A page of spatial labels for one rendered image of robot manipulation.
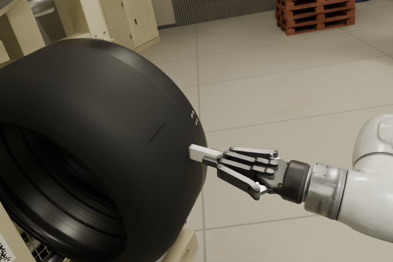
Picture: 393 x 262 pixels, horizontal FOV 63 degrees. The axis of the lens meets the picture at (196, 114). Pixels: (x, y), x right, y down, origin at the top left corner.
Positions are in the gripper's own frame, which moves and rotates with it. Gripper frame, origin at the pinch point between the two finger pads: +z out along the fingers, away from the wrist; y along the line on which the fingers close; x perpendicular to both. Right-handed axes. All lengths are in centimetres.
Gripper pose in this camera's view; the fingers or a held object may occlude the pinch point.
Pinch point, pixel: (205, 155)
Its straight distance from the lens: 66.9
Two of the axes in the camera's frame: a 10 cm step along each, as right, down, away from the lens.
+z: -8.9, -2.1, 4.1
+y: -4.6, 4.8, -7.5
